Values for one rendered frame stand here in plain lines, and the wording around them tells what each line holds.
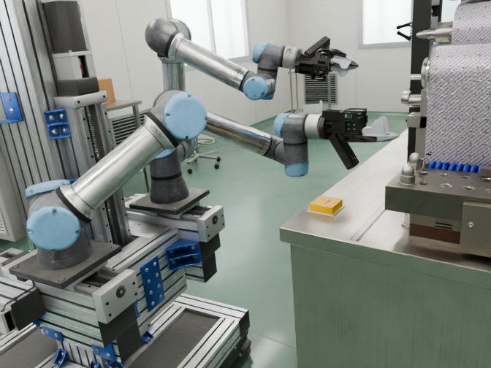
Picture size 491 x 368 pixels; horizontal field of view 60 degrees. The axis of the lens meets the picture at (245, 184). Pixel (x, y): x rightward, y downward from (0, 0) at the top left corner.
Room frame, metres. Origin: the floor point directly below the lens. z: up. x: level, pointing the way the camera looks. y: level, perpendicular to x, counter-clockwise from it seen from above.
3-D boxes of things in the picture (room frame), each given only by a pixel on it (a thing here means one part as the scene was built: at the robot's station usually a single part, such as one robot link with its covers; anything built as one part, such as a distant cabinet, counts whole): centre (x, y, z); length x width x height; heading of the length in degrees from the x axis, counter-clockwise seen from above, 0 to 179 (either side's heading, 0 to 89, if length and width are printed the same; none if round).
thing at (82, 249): (1.12, 0.54, 0.87); 0.15 x 0.15 x 0.10
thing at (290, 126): (1.27, -0.16, 1.11); 0.11 x 0.08 x 0.09; 53
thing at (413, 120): (1.14, -0.49, 1.05); 0.06 x 0.05 x 0.31; 53
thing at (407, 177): (0.91, -0.37, 1.05); 0.04 x 0.04 x 0.04
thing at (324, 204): (1.10, -0.22, 0.91); 0.07 x 0.07 x 0.02; 53
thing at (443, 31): (1.30, -0.63, 1.33); 0.06 x 0.06 x 0.06; 53
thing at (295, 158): (1.28, -0.16, 1.01); 0.11 x 0.08 x 0.11; 22
